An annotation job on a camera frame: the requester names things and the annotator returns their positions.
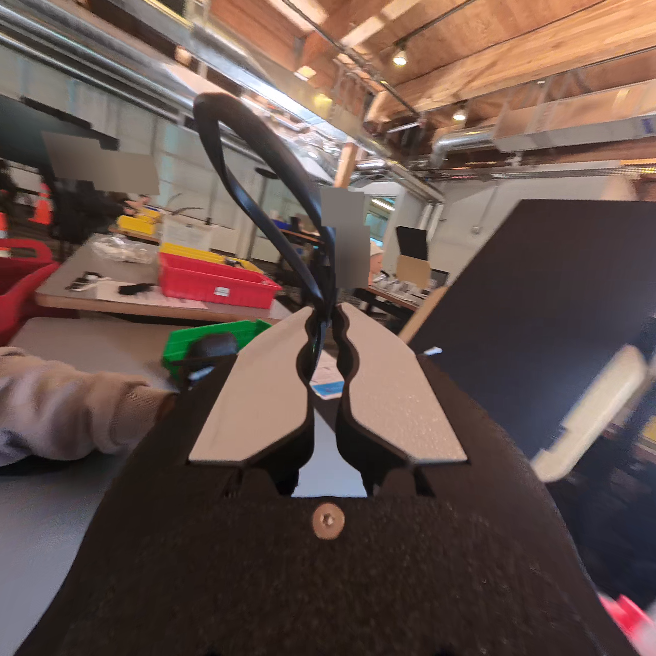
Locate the printed paper sheet blue patch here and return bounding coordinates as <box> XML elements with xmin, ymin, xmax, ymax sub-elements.
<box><xmin>310</xmin><ymin>354</ymin><xmax>345</xmax><ymax>400</ymax></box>

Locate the red plastic bin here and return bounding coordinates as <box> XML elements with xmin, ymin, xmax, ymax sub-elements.
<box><xmin>600</xmin><ymin>593</ymin><xmax>655</xmax><ymax>647</ymax></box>

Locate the clear plastic box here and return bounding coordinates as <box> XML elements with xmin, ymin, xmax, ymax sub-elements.
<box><xmin>160</xmin><ymin>214</ymin><xmax>217</xmax><ymax>253</ymax></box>

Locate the green plastic bin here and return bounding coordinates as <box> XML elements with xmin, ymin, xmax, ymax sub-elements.
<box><xmin>163</xmin><ymin>319</ymin><xmax>273</xmax><ymax>381</ymax></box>

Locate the clear plastic bag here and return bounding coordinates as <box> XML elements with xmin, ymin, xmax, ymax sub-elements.
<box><xmin>92</xmin><ymin>235</ymin><xmax>161</xmax><ymax>265</ymax></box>

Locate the black board wooden frame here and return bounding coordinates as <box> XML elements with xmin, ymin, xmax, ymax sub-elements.
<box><xmin>399</xmin><ymin>199</ymin><xmax>656</xmax><ymax>462</ymax></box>

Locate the red plastic case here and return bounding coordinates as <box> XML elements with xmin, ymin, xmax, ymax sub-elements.
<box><xmin>0</xmin><ymin>238</ymin><xmax>62</xmax><ymax>345</ymax></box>

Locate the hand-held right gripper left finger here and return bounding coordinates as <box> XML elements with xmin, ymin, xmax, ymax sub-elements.
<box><xmin>189</xmin><ymin>306</ymin><xmax>314</xmax><ymax>466</ymax></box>

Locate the white board stand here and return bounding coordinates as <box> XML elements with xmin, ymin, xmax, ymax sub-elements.
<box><xmin>530</xmin><ymin>344</ymin><xmax>650</xmax><ymax>483</ymax></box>

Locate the wooden top desk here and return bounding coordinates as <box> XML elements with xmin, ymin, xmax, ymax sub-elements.
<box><xmin>366</xmin><ymin>284</ymin><xmax>427</xmax><ymax>314</ymax></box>

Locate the black board tan frame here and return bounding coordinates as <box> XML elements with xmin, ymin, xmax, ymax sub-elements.
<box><xmin>395</xmin><ymin>225</ymin><xmax>432</xmax><ymax>291</ymax></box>

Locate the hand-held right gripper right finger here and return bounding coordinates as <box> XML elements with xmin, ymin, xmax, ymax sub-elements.
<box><xmin>336</xmin><ymin>302</ymin><xmax>468</xmax><ymax>464</ymax></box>

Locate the black cord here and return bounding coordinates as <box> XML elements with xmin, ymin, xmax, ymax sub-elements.
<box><xmin>194</xmin><ymin>92</ymin><xmax>340</xmax><ymax>383</ymax></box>

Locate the red basket yellow rim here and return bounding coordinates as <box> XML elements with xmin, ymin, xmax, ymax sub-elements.
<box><xmin>158</xmin><ymin>242</ymin><xmax>284</xmax><ymax>310</ymax></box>

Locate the yellow plastic bin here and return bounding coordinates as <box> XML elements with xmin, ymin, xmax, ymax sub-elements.
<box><xmin>117</xmin><ymin>207</ymin><xmax>163</xmax><ymax>237</ymax></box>

